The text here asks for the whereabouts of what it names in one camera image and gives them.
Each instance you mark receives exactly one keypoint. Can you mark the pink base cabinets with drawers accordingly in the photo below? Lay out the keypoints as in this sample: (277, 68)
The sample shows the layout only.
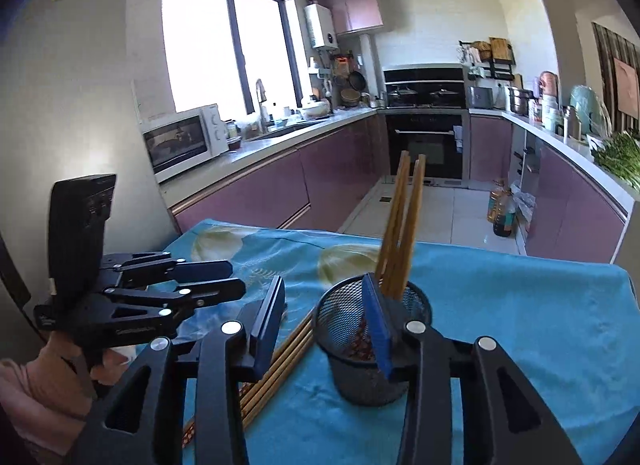
(565, 195)

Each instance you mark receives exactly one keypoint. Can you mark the oil bottles on floor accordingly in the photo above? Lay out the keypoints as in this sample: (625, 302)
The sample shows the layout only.
(505, 217)

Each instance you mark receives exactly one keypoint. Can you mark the clear plastic bag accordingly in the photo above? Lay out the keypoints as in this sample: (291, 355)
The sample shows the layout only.
(525, 207)

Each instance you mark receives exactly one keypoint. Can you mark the pale green appliance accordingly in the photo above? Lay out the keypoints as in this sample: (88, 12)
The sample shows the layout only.
(587, 107)

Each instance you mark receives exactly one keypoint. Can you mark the white bowl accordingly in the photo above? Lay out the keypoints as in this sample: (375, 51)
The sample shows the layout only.
(314, 109)

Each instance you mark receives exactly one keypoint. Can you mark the wooden chopstick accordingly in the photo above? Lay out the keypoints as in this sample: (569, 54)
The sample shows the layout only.
(395, 205)

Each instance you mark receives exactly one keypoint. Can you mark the yellow cooking oil bottle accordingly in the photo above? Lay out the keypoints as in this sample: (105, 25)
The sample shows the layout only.
(495, 205)

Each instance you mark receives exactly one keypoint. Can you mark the steel sink faucet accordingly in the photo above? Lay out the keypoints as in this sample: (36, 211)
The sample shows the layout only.
(261, 100)

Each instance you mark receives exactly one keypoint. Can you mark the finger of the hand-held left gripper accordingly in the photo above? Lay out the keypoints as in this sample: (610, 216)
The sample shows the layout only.
(205, 271)
(220, 291)

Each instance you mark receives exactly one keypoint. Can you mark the blue printed tablecloth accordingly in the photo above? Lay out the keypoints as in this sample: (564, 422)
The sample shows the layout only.
(500, 305)

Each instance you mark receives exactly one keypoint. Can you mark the white microwave oven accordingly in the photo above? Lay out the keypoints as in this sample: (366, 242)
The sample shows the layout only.
(175, 142)

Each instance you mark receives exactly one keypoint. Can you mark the black wall rack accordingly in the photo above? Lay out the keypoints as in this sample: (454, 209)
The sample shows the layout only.
(492, 57)

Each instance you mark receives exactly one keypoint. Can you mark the person's left hand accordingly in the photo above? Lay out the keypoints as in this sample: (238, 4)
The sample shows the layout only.
(55, 375)

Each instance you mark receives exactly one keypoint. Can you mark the dark framed window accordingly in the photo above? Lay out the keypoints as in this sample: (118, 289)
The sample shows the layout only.
(200, 45)

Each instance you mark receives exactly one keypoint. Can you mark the steel thermos bottle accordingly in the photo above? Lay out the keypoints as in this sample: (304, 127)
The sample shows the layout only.
(572, 125)

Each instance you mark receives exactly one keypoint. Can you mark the white water heater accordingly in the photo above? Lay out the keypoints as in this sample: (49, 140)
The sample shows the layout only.
(320, 27)

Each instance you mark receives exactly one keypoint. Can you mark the long pink base cabinets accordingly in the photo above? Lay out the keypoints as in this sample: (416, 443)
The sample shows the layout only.
(280, 180)

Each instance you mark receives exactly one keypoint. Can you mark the black mesh utensil holder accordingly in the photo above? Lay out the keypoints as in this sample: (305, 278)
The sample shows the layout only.
(345, 350)

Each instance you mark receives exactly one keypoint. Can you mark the black range hood stove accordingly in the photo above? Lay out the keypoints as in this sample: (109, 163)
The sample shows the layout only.
(422, 76)

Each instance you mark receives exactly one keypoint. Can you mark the bunch of green vegetables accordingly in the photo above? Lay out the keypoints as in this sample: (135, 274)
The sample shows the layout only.
(620, 157)

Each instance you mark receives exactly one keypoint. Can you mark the pink wall picture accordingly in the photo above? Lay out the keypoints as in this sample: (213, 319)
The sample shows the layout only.
(627, 85)

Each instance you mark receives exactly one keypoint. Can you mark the black built-in oven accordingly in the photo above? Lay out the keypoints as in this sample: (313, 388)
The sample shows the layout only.
(425, 145)

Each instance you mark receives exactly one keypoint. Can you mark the striped curtain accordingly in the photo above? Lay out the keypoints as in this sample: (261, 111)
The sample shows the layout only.
(607, 75)

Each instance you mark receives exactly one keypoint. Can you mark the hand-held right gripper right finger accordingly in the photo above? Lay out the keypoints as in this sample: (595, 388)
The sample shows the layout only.
(377, 332)

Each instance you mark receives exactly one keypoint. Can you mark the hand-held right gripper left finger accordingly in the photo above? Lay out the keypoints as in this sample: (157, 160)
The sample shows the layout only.
(267, 327)

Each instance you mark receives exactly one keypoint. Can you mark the steel stock pot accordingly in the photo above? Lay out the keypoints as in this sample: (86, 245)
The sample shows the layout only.
(517, 100)

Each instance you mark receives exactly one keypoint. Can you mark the grey refrigerator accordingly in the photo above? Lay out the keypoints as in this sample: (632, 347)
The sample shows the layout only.
(65, 95)

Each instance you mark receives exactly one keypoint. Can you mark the black lidded cooking pot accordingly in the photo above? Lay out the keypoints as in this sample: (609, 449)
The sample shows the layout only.
(401, 95)
(444, 95)

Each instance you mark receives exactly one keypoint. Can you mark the hanging black frying pan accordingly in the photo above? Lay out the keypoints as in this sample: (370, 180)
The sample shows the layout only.
(356, 80)

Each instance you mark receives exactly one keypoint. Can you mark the pink wall cabinet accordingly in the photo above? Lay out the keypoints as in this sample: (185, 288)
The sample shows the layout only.
(355, 10)

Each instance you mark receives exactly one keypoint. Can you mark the bunch of wooden chopsticks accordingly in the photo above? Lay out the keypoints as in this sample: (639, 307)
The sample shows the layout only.
(280, 360)

